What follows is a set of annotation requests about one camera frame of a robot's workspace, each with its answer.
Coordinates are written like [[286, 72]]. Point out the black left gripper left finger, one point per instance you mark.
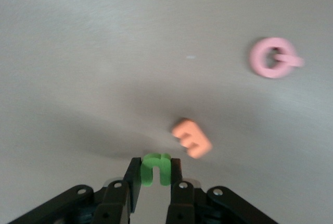
[[117, 200]]

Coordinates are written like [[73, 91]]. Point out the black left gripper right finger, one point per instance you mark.
[[187, 203]]

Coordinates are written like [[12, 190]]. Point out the green foam letter u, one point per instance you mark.
[[147, 172]]

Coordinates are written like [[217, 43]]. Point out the orange foam letter E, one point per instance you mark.
[[200, 140]]

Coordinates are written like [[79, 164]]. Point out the pink foam letter Q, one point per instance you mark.
[[256, 57]]

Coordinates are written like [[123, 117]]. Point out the brown table cover sheet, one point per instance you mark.
[[104, 39]]

